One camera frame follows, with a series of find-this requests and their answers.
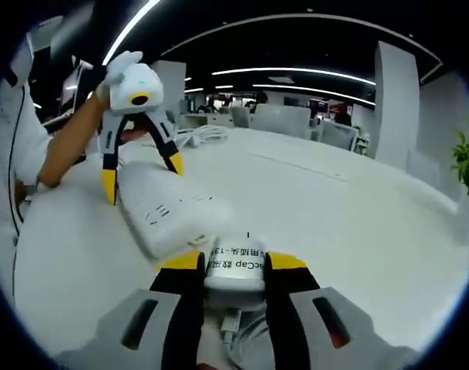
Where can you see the person's white shirt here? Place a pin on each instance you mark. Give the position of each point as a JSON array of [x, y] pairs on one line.
[[26, 131]]

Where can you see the white power strip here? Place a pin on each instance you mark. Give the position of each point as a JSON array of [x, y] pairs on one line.
[[169, 208]]

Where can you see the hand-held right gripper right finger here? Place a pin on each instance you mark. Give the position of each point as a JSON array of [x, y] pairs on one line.
[[315, 331]]

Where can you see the person's left hand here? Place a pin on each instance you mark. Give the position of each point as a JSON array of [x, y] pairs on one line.
[[111, 75]]

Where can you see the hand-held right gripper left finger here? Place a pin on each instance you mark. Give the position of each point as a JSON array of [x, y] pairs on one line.
[[142, 331]]

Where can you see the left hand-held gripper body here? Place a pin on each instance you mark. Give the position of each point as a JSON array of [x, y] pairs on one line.
[[142, 83]]

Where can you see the computer monitor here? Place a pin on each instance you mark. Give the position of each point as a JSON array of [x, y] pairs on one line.
[[72, 92]]

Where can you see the straight ceiling light strip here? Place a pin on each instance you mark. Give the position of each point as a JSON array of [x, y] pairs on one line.
[[132, 27]]

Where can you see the wide white chair back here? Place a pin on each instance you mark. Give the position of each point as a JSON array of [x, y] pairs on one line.
[[281, 121]]

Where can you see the person's right hand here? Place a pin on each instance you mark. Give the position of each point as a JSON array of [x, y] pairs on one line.
[[254, 343]]

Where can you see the curved ceiling light strip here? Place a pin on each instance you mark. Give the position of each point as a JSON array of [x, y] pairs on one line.
[[292, 71]]

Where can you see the white mesh office chair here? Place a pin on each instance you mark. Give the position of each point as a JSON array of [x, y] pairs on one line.
[[338, 135], [239, 116]]

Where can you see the white worn device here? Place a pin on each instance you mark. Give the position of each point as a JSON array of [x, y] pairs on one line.
[[26, 54]]

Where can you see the white charger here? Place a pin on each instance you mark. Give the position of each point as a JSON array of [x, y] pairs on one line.
[[234, 270]]

